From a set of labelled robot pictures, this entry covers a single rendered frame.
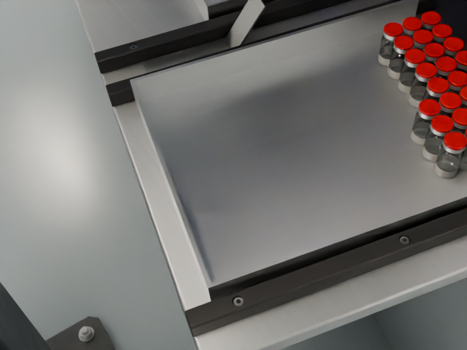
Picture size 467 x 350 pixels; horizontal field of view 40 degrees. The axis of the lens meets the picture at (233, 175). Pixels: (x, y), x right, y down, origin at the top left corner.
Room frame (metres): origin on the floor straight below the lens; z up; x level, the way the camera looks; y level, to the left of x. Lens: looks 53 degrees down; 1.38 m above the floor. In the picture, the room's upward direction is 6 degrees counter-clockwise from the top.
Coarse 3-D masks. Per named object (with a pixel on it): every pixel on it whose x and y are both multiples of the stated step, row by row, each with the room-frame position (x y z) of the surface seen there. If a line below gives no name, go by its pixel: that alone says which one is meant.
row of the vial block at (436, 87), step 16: (384, 32) 0.51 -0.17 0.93; (400, 32) 0.51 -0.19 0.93; (384, 48) 0.51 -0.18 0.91; (400, 48) 0.48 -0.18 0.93; (384, 64) 0.51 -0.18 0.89; (400, 64) 0.48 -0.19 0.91; (416, 64) 0.46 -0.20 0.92; (400, 80) 0.47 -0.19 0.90; (416, 80) 0.45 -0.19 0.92; (432, 80) 0.43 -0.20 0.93; (416, 96) 0.44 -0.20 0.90; (432, 96) 0.42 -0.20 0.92; (448, 96) 0.41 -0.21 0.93; (448, 112) 0.40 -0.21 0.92; (464, 112) 0.39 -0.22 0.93; (464, 128) 0.38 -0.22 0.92; (464, 160) 0.36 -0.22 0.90
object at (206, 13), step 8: (200, 0) 0.62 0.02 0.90; (208, 0) 0.65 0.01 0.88; (216, 0) 0.65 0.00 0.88; (224, 0) 0.61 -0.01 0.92; (232, 0) 0.61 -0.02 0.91; (240, 0) 0.61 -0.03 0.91; (264, 0) 0.62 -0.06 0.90; (272, 0) 0.62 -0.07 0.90; (200, 8) 0.63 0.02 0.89; (208, 8) 0.60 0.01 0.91; (216, 8) 0.60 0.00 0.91; (224, 8) 0.60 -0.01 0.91; (232, 8) 0.61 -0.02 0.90; (240, 8) 0.61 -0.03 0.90; (208, 16) 0.60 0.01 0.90; (216, 16) 0.60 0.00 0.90
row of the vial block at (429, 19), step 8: (424, 16) 0.53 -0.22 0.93; (432, 16) 0.53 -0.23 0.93; (440, 16) 0.53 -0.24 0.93; (424, 24) 0.52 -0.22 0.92; (432, 24) 0.52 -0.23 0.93; (440, 24) 0.51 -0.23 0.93; (432, 32) 0.51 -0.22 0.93; (440, 32) 0.50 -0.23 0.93; (448, 32) 0.50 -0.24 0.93; (432, 40) 0.50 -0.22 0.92; (440, 40) 0.50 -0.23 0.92; (448, 40) 0.49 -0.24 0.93; (456, 40) 0.49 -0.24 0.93; (448, 48) 0.48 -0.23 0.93; (456, 48) 0.48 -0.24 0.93; (448, 56) 0.48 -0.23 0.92; (456, 56) 0.46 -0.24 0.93; (464, 56) 0.46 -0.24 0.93; (464, 64) 0.45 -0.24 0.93; (464, 72) 0.45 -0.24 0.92
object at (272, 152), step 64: (192, 64) 0.50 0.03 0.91; (256, 64) 0.52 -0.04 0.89; (320, 64) 0.52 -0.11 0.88; (192, 128) 0.44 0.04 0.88; (256, 128) 0.43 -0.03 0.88; (320, 128) 0.43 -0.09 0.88; (384, 128) 0.42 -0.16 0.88; (192, 192) 0.36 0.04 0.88; (256, 192) 0.35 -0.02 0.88; (320, 192) 0.35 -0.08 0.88; (384, 192) 0.34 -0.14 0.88; (448, 192) 0.33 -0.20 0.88; (256, 256) 0.28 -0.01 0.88; (320, 256) 0.27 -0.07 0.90
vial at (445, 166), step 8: (448, 136) 0.36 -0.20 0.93; (456, 136) 0.36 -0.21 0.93; (464, 136) 0.36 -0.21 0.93; (448, 144) 0.35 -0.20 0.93; (456, 144) 0.35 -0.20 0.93; (464, 144) 0.35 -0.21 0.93; (440, 152) 0.36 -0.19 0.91; (448, 152) 0.35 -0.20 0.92; (456, 152) 0.35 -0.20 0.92; (440, 160) 0.35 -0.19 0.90; (448, 160) 0.35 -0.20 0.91; (456, 160) 0.35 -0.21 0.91; (440, 168) 0.35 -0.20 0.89; (448, 168) 0.35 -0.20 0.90; (456, 168) 0.35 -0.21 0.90; (448, 176) 0.35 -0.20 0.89
